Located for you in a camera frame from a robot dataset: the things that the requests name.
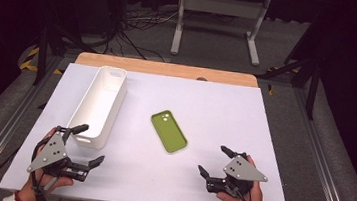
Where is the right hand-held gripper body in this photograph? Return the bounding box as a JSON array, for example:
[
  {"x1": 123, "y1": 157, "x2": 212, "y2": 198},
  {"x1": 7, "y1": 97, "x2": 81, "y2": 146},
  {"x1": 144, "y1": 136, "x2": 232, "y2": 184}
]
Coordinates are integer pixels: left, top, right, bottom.
[{"x1": 205, "y1": 148, "x2": 271, "y2": 201}]

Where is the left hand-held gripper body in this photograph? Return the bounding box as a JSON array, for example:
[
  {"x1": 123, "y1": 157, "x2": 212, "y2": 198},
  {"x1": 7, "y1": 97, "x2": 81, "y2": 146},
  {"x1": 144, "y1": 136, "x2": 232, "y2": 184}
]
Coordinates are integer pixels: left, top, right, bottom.
[{"x1": 26, "y1": 122, "x2": 95, "y2": 184}]

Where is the white plastic storage bin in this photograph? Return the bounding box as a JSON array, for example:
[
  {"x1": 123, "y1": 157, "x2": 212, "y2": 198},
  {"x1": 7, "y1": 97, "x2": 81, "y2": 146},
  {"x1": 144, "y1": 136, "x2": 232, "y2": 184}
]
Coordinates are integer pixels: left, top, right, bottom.
[{"x1": 64, "y1": 61, "x2": 131, "y2": 153}]

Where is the green phone case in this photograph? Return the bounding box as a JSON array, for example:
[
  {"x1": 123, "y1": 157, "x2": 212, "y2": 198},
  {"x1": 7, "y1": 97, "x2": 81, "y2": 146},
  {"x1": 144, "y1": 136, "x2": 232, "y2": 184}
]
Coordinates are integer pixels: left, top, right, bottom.
[{"x1": 147, "y1": 108, "x2": 192, "y2": 156}]

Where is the person's left hand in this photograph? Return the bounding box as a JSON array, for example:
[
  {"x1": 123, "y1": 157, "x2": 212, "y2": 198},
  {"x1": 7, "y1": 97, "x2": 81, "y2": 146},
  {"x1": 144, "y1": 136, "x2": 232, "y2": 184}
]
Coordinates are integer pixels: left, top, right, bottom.
[{"x1": 14, "y1": 123, "x2": 81, "y2": 201}]

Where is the person's right hand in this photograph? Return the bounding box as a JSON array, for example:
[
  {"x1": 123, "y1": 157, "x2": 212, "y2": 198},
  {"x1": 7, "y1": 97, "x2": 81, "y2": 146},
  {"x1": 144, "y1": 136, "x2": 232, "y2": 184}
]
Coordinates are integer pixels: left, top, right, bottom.
[{"x1": 215, "y1": 151, "x2": 269, "y2": 201}]

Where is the white board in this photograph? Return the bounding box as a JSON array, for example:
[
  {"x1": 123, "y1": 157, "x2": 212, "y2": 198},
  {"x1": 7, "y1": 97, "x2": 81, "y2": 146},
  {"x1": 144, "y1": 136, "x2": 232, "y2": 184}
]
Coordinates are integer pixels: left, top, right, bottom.
[{"x1": 0, "y1": 56, "x2": 304, "y2": 201}]

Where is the black tripod stand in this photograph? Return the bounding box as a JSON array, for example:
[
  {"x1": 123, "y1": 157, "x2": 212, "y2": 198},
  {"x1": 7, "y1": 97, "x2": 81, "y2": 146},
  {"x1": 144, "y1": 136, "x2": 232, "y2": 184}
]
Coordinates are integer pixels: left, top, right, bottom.
[{"x1": 31, "y1": 21, "x2": 102, "y2": 93}]

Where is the yellow black floor tape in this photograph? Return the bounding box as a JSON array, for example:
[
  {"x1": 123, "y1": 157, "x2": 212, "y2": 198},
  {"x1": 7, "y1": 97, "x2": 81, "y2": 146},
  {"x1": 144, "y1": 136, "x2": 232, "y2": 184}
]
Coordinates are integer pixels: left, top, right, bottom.
[{"x1": 18, "y1": 45, "x2": 67, "y2": 76}]

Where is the black metal stand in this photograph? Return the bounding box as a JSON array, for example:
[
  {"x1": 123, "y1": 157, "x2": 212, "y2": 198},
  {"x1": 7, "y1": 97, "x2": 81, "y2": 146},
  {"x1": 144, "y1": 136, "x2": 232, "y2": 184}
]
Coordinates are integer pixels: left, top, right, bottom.
[{"x1": 252, "y1": 8, "x2": 327, "y2": 121}]

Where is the white metal stand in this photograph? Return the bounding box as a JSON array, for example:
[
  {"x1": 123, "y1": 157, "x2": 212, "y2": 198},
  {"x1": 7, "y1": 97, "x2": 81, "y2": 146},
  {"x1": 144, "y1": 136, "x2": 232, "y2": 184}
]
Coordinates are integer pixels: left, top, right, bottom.
[{"x1": 169, "y1": 0, "x2": 271, "y2": 68}]

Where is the left hand-held gripper cable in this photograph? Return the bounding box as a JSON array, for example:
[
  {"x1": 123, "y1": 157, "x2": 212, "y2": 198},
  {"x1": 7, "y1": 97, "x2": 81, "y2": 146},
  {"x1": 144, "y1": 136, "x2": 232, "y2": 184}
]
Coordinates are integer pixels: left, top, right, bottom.
[{"x1": 26, "y1": 134, "x2": 60, "y2": 201}]

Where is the bundle of floor cables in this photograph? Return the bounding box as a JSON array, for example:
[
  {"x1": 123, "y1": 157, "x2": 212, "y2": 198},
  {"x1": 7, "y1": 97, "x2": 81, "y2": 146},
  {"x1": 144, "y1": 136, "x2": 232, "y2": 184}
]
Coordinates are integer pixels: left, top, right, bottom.
[{"x1": 104, "y1": 1, "x2": 180, "y2": 64}]

